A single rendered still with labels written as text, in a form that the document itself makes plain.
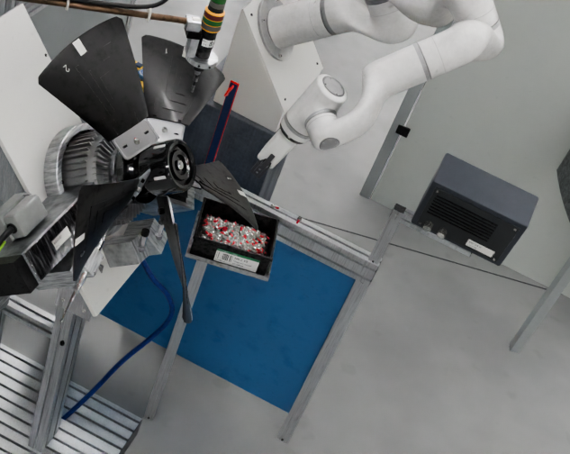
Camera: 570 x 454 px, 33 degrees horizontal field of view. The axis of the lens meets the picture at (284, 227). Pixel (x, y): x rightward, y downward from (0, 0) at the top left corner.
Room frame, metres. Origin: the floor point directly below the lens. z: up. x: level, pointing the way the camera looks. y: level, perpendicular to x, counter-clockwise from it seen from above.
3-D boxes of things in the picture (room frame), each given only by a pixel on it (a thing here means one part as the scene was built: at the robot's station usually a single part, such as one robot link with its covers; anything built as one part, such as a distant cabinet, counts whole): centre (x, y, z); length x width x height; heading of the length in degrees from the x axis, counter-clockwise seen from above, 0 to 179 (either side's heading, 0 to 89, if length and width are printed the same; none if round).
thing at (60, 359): (1.65, 0.43, 0.46); 0.09 x 0.04 x 0.91; 173
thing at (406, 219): (2.05, -0.37, 1.04); 0.24 x 0.03 x 0.03; 83
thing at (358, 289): (2.06, -0.26, 0.39); 0.04 x 0.04 x 0.78; 83
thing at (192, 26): (1.77, 0.31, 1.48); 0.09 x 0.07 x 0.10; 118
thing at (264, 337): (2.12, 0.16, 0.45); 0.82 x 0.01 x 0.66; 83
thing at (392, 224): (2.06, -0.26, 0.96); 0.03 x 0.03 x 0.20; 83
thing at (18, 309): (1.66, 0.54, 0.56); 0.19 x 0.04 x 0.04; 83
